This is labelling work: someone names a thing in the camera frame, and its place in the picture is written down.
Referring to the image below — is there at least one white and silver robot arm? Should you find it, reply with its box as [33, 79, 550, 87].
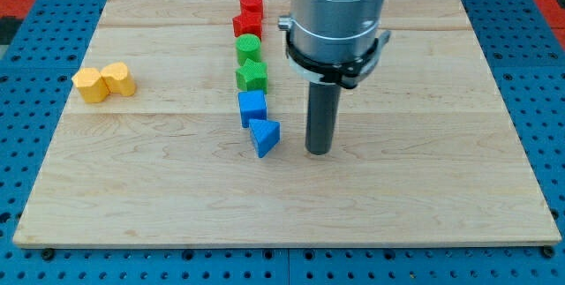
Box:
[278, 0, 390, 89]

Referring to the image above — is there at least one yellow heart block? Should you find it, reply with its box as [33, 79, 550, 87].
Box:
[101, 62, 136, 96]

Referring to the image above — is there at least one blue triangle block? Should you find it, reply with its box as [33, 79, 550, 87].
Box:
[249, 119, 281, 158]

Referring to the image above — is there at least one blue cube block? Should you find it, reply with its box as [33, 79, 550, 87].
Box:
[237, 90, 267, 128]

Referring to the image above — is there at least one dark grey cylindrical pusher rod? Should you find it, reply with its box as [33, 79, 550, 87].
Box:
[305, 82, 341, 155]

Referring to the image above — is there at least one green star block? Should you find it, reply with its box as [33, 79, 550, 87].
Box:
[235, 59, 268, 94]

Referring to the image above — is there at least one green cylinder block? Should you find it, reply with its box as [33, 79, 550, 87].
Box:
[235, 34, 261, 66]

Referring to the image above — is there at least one red star block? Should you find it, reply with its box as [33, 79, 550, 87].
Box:
[232, 11, 262, 40]

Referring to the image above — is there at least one red cylinder block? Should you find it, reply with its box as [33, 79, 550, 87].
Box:
[239, 0, 264, 19]

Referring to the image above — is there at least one light wooden board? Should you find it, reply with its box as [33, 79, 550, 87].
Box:
[13, 0, 561, 249]

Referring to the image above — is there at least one yellow hexagon block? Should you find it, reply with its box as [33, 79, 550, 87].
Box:
[72, 67, 109, 103]

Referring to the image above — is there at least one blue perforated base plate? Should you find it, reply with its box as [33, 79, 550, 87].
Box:
[1, 0, 564, 284]

